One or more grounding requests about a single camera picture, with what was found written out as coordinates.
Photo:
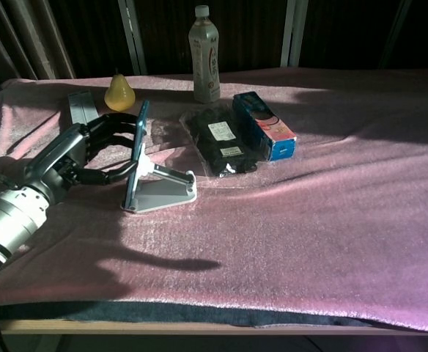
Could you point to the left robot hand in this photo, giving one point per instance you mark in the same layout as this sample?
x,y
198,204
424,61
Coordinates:
x,y
78,150

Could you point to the blue smartphone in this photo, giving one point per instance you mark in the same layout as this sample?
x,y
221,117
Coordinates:
x,y
139,146

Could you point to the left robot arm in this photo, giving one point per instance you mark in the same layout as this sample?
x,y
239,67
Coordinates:
x,y
12,223

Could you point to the white phone stand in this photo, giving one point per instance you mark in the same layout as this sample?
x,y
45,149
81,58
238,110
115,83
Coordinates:
x,y
162,187

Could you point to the white power strip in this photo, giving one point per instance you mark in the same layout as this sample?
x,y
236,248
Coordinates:
x,y
82,108

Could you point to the yellow pear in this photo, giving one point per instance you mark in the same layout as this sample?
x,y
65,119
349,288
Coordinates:
x,y
119,93

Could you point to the black items in clear bag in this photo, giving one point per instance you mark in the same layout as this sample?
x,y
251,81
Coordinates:
x,y
221,143

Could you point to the milk tea bottle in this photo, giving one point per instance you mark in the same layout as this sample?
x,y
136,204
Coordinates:
x,y
204,58

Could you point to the pink towel cloth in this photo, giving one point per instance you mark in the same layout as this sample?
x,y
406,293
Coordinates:
x,y
236,205

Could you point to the dark curtain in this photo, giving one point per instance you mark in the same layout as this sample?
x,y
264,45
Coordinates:
x,y
214,33

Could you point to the dark underlay mat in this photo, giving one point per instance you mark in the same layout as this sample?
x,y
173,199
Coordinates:
x,y
162,313

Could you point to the blue cookie box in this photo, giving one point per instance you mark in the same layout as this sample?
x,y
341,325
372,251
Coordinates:
x,y
263,126

